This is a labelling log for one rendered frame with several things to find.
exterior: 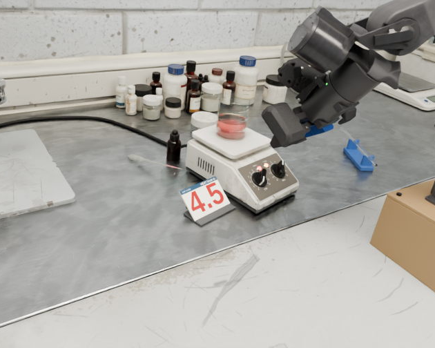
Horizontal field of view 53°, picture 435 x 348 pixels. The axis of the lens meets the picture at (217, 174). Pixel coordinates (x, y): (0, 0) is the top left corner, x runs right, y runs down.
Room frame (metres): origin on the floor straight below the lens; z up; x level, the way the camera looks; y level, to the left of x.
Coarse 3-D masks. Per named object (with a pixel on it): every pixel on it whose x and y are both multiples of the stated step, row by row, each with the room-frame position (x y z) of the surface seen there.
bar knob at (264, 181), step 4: (264, 168) 0.72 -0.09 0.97; (256, 172) 0.72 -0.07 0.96; (260, 172) 0.71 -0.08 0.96; (264, 172) 0.71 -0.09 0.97; (252, 176) 0.70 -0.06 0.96; (256, 176) 0.71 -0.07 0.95; (260, 176) 0.70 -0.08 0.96; (264, 176) 0.70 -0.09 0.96; (256, 180) 0.70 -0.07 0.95; (260, 180) 0.69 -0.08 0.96; (264, 180) 0.69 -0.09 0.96; (256, 184) 0.69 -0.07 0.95; (260, 184) 0.69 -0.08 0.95; (264, 184) 0.70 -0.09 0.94
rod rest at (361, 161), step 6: (348, 144) 0.97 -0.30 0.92; (354, 144) 0.98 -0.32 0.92; (348, 150) 0.97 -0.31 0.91; (354, 150) 0.97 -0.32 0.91; (348, 156) 0.95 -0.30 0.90; (354, 156) 0.94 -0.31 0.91; (360, 156) 0.94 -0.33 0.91; (366, 156) 0.90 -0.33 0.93; (372, 156) 0.90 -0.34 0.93; (354, 162) 0.92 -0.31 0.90; (360, 162) 0.91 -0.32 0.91; (366, 162) 0.90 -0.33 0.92; (360, 168) 0.89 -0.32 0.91; (366, 168) 0.89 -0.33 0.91; (372, 168) 0.89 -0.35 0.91
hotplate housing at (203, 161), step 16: (192, 144) 0.78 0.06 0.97; (192, 160) 0.77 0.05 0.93; (208, 160) 0.75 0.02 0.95; (224, 160) 0.72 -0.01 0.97; (240, 160) 0.73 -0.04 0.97; (256, 160) 0.75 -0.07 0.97; (208, 176) 0.74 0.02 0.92; (224, 176) 0.71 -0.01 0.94; (240, 176) 0.70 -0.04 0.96; (224, 192) 0.71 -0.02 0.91; (240, 192) 0.69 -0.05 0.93; (288, 192) 0.73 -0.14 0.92; (256, 208) 0.66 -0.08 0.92
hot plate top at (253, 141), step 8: (208, 128) 0.82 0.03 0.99; (248, 128) 0.84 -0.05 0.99; (192, 136) 0.79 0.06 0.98; (200, 136) 0.78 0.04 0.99; (208, 136) 0.78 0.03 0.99; (216, 136) 0.79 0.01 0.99; (248, 136) 0.81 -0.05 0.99; (256, 136) 0.81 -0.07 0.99; (264, 136) 0.82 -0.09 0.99; (208, 144) 0.76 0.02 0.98; (216, 144) 0.75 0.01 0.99; (224, 144) 0.75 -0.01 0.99; (232, 144) 0.76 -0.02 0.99; (240, 144) 0.76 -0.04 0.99; (248, 144) 0.77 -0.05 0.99; (256, 144) 0.77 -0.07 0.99; (264, 144) 0.78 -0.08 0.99; (224, 152) 0.73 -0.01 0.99; (232, 152) 0.73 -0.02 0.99; (240, 152) 0.73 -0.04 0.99; (248, 152) 0.74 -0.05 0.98
